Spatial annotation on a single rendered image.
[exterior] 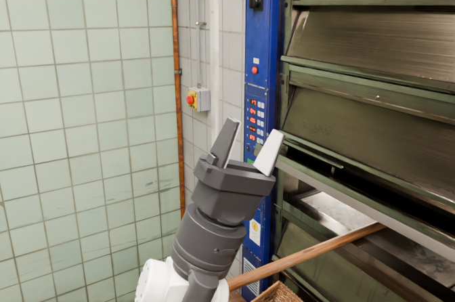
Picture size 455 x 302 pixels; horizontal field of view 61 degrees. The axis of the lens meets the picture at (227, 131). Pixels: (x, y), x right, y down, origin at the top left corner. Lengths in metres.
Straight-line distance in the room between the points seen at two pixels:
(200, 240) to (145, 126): 1.65
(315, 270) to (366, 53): 0.78
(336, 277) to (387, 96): 0.65
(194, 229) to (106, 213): 1.74
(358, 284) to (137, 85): 1.37
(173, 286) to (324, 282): 0.98
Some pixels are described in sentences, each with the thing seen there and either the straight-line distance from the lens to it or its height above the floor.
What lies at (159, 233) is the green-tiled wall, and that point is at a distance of 2.42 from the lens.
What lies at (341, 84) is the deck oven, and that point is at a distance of 1.20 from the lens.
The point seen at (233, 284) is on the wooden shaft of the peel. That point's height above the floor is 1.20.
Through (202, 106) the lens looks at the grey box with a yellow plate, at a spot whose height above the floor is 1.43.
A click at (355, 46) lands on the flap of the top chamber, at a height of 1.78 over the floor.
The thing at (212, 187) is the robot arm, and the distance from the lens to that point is 0.47.
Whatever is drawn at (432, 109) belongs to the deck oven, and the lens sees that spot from 1.04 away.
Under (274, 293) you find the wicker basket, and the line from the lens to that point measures 1.67.
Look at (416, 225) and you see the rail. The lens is 0.96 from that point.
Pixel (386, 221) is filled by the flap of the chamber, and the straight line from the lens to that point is 1.00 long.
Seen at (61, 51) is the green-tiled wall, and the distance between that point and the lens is 1.94.
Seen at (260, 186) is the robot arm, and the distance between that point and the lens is 0.51.
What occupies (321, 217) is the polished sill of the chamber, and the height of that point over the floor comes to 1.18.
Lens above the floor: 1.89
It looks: 18 degrees down
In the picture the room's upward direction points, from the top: straight up
